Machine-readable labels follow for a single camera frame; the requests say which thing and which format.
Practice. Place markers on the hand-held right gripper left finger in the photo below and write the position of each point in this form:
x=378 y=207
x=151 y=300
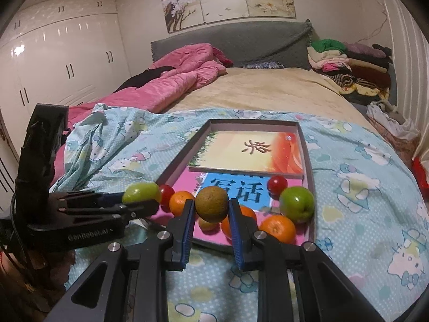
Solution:
x=187 y=234

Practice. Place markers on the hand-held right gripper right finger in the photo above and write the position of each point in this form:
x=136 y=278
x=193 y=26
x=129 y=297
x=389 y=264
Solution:
x=234 y=238

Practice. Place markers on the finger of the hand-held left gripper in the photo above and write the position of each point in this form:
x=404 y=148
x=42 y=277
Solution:
x=107 y=198
x=134 y=211

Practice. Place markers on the small green fruit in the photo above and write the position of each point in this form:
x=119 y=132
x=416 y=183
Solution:
x=141 y=192

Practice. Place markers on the small tan longan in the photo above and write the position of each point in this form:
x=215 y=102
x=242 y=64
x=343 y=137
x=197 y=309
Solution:
x=207 y=226

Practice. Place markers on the orange tangerine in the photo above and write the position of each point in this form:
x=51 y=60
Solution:
x=249 y=213
x=278 y=229
x=179 y=203

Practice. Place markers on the red cherry tomato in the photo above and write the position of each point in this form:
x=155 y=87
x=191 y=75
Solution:
x=277 y=185
x=166 y=194

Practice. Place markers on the large brown longan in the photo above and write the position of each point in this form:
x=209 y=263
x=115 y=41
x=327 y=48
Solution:
x=211 y=204

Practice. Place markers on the large green fruit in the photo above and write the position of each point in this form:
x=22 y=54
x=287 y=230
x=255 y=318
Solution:
x=297 y=204

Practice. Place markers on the shallow cardboard box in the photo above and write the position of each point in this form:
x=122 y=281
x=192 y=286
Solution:
x=307 y=161

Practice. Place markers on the pink book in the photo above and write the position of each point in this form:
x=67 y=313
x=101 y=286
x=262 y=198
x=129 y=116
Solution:
x=248 y=191

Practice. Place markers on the cream and orange book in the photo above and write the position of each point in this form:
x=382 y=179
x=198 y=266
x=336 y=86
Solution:
x=234 y=151

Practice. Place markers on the white wardrobe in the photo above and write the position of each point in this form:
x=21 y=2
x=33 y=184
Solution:
x=50 y=57

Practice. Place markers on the light blue cat-print blanket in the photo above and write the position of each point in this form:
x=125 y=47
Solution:
x=355 y=208

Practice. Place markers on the black garment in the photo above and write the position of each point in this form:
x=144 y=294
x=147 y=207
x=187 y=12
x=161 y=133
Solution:
x=144 y=77

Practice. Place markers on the pink quilt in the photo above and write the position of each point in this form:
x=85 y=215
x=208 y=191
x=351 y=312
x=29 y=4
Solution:
x=181 y=73

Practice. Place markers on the beige blanket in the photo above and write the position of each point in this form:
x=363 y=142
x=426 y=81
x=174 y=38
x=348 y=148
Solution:
x=274 y=90

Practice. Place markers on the dark patterned pillow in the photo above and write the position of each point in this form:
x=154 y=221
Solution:
x=264 y=65

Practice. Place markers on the pink floral bag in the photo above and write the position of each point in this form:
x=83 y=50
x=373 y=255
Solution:
x=398 y=147

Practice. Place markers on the grey headboard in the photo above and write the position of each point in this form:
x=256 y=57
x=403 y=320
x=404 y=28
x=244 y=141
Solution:
x=261 y=43

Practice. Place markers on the white crumpled cloth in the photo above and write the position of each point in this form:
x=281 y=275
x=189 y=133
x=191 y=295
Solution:
x=392 y=120

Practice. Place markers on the red object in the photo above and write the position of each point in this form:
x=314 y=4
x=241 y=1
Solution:
x=420 y=172

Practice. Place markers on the stack of folded clothes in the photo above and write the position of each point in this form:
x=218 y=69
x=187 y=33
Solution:
x=355 y=70

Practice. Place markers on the white curtain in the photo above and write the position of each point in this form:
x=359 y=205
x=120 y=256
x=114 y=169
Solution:
x=409 y=73

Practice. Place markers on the floral wall painting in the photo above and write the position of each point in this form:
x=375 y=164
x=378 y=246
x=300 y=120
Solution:
x=228 y=0

